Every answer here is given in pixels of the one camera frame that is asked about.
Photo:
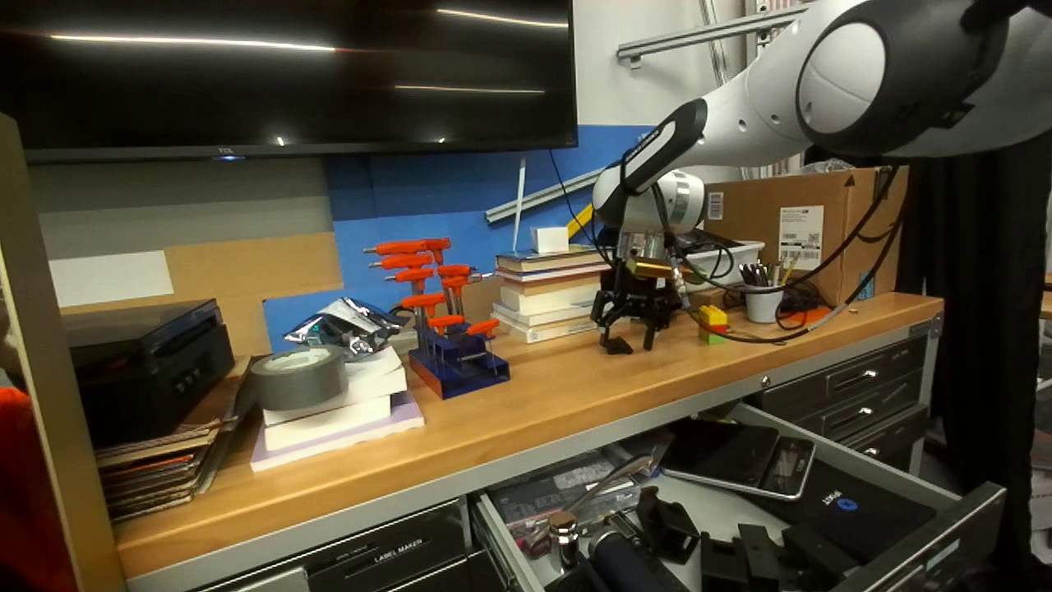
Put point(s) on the black plastic bracket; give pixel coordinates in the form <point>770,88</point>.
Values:
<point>720,563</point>

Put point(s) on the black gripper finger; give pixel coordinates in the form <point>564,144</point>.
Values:
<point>611,316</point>
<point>660,316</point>

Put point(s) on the black curtain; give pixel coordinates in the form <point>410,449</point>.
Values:
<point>988,383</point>

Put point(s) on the brown cardboard sheet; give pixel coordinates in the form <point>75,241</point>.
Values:
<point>252,280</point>

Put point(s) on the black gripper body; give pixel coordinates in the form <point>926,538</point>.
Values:
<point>637,288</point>

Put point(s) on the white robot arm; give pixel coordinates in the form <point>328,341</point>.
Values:
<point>909,78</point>

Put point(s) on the grey metal drawer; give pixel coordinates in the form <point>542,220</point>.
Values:
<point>703,505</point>

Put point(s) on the large black television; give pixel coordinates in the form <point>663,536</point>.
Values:
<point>273,78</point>

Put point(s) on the small white box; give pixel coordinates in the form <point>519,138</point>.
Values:
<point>551,241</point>

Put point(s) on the red pink package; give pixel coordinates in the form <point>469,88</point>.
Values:
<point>538,529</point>

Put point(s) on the clear plastic parts bag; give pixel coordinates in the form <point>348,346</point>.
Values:
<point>602,473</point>

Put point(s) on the grey duct tape roll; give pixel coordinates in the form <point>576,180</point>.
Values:
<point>296,390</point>

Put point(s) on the wooden post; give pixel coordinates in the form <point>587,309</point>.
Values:
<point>34,274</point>

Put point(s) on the black box blue logo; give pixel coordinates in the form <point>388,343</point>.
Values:
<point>865,505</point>

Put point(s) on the cardboard shipping box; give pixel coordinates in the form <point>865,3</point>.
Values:
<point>746,214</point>

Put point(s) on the black two-prong block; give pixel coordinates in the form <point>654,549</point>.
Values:
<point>617,346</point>

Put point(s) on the gold wrist camera bar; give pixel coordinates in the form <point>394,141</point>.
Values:
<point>654,269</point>

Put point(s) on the thin white rod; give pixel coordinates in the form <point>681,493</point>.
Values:
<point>522,209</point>

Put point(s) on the stack of flat boards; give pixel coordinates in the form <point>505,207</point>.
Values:
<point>166,473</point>

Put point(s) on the white plastic bin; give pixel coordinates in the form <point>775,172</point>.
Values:
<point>724,269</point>

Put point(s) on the white pen cup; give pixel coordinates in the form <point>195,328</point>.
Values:
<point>765,309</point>

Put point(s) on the crumpled silver foil bag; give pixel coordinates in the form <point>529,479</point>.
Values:
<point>351,328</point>

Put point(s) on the yellow bar tool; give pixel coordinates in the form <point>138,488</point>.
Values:
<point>579,225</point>

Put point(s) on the blue hex key stand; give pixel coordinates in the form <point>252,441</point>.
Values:
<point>463,373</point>

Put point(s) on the white paper sheet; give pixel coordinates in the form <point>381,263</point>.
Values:
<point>110,280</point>

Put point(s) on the white-rimmed digital scale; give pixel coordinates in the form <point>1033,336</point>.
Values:
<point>736,455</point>

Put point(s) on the black printer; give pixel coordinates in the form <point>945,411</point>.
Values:
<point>143,373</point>

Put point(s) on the lilac flat board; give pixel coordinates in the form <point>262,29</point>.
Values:
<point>316,452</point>

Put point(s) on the grey drawer cabinet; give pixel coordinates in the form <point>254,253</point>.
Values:
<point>856,396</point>
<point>374,555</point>

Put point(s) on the blue wall board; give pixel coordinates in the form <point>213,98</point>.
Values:
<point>440,200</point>

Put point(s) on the thin hardcover book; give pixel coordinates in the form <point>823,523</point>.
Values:
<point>553,263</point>
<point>546,280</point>

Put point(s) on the thick hardcover book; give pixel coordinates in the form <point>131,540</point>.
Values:
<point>546,300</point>
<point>546,328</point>

